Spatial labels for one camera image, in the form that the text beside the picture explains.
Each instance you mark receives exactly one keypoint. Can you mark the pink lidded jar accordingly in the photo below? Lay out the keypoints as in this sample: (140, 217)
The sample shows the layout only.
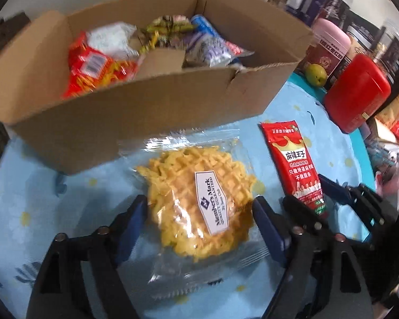
(329, 40)

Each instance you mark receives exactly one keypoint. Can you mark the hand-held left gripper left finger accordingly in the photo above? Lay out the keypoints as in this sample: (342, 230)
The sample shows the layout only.
(129, 232)

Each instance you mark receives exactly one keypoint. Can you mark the dark red green snack packet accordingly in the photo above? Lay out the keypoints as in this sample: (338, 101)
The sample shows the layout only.
(156, 31)

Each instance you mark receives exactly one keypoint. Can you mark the white patterned snack packet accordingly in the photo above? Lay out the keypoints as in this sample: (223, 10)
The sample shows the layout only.
(109, 40)

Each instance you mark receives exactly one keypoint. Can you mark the red crinkly snack packet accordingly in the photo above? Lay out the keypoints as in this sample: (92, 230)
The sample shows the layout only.
(89, 69)

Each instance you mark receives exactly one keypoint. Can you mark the clear jar with granola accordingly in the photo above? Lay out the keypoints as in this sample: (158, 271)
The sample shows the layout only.
(392, 50)

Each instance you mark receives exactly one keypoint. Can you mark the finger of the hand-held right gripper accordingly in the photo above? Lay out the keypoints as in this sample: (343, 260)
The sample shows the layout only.
(334, 189)
(302, 214)

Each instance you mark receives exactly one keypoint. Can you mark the gold box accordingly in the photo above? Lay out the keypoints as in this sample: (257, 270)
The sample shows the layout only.
(163, 61)

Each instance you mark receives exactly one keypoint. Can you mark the white purple sachet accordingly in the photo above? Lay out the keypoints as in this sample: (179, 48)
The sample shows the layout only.
(209, 51)

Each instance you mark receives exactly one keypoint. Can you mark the teal table cover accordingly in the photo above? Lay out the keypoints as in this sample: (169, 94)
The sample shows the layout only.
(359, 146)

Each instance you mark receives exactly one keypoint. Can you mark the jar with black label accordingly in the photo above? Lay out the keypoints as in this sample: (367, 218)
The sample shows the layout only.
(334, 5)

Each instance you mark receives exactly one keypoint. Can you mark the waffle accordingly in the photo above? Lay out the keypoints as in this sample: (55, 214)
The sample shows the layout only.
(199, 206)

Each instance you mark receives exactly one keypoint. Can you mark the cardboard box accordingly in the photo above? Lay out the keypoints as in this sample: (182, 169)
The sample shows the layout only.
(119, 133)

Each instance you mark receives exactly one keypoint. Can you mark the green fruit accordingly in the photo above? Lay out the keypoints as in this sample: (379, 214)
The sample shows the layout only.
(316, 74)

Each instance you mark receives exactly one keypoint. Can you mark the small red white packet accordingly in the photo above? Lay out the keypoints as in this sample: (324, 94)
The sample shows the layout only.
(237, 50)

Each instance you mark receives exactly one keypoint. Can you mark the red canister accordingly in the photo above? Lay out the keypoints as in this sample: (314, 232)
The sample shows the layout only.
(355, 96)

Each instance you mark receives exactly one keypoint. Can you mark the tan printed snack bag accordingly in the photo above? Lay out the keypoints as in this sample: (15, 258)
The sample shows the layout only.
(397, 106)

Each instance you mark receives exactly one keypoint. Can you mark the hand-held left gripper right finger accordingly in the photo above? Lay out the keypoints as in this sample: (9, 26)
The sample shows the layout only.
(269, 232)

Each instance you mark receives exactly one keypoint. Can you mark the blue snack tube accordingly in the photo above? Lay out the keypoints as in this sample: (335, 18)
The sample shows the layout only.
(202, 25)

